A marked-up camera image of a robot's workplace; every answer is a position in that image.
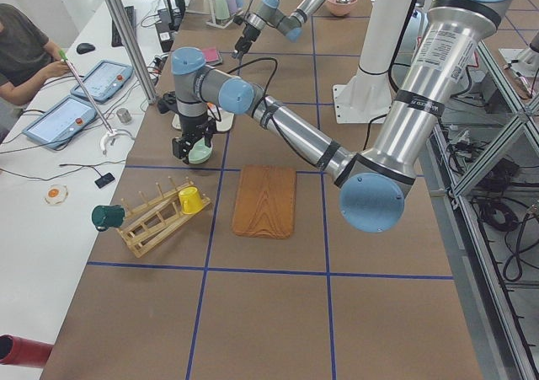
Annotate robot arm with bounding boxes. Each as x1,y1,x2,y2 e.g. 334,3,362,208
171,0,512,233
232,0,327,60

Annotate white cup rack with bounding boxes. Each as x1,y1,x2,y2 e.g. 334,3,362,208
204,0,245,29

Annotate purple cup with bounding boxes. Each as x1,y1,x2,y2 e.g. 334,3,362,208
225,0,237,15

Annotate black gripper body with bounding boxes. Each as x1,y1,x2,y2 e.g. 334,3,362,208
179,116,216,145
240,22,265,50

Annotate aluminium frame post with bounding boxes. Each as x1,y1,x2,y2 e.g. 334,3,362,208
104,0,157,104

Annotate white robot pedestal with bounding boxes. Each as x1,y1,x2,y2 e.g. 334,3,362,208
333,0,416,124

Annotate dark green mug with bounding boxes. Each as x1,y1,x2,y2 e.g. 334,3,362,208
91,205,125,232

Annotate green bowl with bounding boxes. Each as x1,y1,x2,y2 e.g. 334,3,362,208
188,138,213,164

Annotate pink and grey cloths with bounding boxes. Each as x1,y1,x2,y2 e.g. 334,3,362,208
201,47,223,66

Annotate reacher grabber stick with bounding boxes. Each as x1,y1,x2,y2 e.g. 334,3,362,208
58,49,135,155

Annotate seated person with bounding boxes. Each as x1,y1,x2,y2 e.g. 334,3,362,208
1,3,70,106

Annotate yellow mug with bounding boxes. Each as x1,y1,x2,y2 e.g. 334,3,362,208
179,186,205,215

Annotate small black device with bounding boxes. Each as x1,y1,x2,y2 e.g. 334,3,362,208
94,173,115,189

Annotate metal cylinder weight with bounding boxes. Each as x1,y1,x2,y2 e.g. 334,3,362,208
116,108,132,124

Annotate near blue teach pendant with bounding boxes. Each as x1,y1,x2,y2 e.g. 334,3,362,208
23,95,97,149

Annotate pink bowl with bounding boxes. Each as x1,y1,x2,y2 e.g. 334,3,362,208
325,0,359,17

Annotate cream bear tray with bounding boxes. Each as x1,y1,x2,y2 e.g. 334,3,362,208
171,101,235,133

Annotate wooden dish rack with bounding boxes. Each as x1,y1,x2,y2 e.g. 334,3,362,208
115,177,211,258

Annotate red cylinder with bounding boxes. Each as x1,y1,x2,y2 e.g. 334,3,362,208
1,335,53,368

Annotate black keyboard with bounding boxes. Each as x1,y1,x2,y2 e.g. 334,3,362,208
110,5,136,47

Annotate blue teach pendant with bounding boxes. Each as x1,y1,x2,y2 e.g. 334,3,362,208
83,60,133,104
23,95,97,149

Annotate wooden cutting board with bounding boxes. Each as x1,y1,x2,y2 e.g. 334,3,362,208
232,165,296,239

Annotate far blue teach pendant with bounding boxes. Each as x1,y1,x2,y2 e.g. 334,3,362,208
83,60,133,104

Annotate green cup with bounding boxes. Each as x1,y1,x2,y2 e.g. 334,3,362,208
214,0,230,22

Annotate fried egg toy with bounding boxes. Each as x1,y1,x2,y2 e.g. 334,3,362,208
44,185,68,206

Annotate black computer mouse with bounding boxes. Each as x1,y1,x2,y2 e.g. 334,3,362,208
76,42,95,55

